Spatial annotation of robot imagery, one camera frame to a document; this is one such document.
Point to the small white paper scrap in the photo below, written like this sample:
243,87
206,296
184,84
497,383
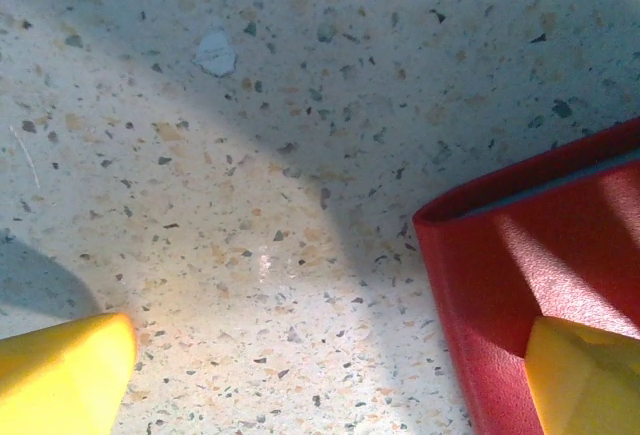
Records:
215,52

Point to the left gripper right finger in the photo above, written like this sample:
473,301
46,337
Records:
590,385

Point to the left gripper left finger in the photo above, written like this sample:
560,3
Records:
60,380

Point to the red card holder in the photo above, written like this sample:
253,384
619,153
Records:
500,265

